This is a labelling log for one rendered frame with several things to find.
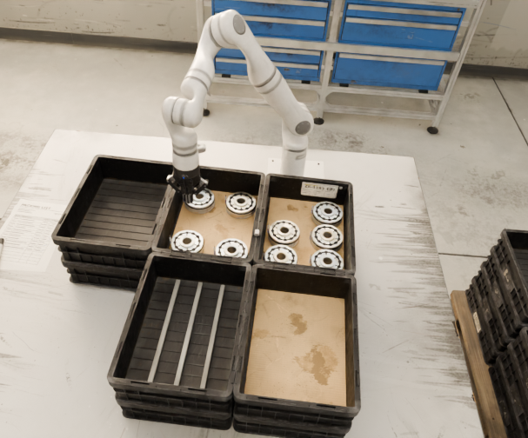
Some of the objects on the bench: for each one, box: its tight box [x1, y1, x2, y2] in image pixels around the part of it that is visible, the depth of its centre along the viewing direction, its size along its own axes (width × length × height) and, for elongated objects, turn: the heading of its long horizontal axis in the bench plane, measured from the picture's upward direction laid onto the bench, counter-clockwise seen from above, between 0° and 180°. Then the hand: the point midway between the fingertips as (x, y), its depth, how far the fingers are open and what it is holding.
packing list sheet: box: [0, 199, 67, 272], centre depth 171 cm, size 33×23×1 cm
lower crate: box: [115, 397, 234, 430], centre depth 137 cm, size 40×30×12 cm
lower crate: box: [233, 400, 352, 438], centre depth 136 cm, size 40×30×12 cm
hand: (188, 197), depth 148 cm, fingers closed
